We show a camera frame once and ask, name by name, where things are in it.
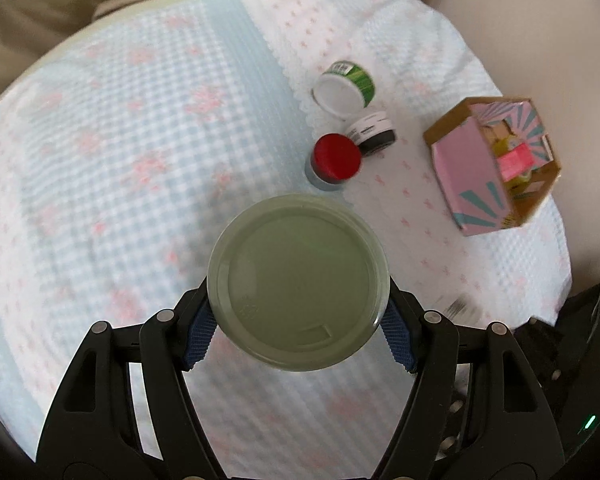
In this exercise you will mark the pale green round lid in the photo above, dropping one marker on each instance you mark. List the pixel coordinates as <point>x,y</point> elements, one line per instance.
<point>298,283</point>

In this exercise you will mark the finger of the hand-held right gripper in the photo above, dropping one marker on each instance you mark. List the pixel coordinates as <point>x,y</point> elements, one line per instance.
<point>458,306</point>

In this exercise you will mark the blue and pink checked blanket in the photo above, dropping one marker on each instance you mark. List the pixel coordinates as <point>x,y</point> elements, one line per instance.
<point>130,160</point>

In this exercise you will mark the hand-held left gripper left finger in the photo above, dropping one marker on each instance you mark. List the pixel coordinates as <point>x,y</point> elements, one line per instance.
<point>200,336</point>

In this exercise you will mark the black jar with white label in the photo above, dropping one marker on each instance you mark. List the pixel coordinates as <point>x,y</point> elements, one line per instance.
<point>372,133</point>

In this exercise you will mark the pink cardboard box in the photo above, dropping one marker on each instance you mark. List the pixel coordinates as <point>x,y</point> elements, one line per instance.
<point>495,167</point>

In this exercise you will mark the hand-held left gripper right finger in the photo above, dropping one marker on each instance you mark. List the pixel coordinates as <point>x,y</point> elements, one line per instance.
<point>398,336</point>

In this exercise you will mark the small jar with red cap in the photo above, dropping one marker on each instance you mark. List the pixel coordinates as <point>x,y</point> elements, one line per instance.
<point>336,158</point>

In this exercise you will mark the white tub with green label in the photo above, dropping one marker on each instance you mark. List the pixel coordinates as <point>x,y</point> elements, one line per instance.
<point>343,89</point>

